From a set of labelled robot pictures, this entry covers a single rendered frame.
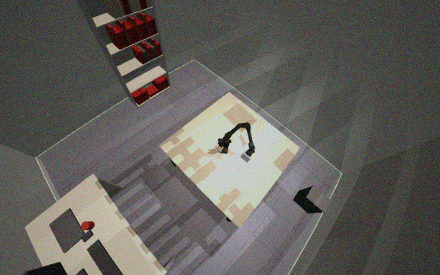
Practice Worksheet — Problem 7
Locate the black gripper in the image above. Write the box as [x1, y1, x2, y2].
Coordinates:
[222, 143, 229, 154]

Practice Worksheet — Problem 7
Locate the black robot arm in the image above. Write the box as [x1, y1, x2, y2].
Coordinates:
[218, 122, 255, 157]

